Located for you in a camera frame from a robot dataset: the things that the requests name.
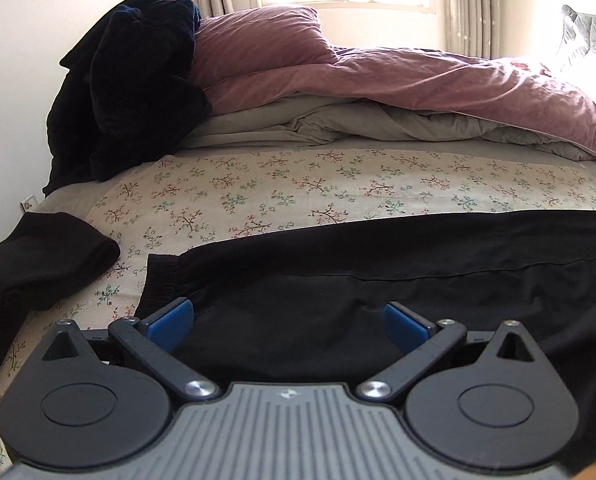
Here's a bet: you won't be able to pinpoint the grey quilted pillow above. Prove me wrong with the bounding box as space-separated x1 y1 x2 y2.
558 5 596 81

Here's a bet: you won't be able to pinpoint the dark velvet garment pile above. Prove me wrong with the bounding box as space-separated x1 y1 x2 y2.
43 0 213 198

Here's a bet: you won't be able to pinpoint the floral bed sheet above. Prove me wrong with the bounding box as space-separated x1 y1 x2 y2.
0 149 596 480

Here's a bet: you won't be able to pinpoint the black pants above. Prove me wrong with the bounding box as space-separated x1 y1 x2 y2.
137 208 596 466

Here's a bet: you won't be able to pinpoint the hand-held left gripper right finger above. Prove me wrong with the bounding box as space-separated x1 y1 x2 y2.
355 302 548 403

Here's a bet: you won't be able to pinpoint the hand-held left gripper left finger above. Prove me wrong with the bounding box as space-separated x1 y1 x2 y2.
42 297 219 402

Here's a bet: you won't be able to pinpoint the grey blanket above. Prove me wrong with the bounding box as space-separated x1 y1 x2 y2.
180 95 596 163

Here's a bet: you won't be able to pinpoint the pink duvet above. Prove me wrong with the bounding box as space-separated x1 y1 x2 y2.
203 46 596 166

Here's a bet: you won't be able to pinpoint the pink pillow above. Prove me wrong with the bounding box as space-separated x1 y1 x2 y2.
190 5 336 86

